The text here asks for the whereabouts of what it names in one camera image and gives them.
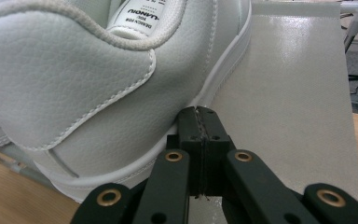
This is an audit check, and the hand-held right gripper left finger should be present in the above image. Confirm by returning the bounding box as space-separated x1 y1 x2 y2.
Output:
166 105 204 198

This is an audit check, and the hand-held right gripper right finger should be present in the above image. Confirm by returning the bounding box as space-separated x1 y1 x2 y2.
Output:
197 105 237 198

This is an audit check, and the metal two-tier shoe rack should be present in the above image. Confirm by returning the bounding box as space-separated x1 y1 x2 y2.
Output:
0 0 358 224

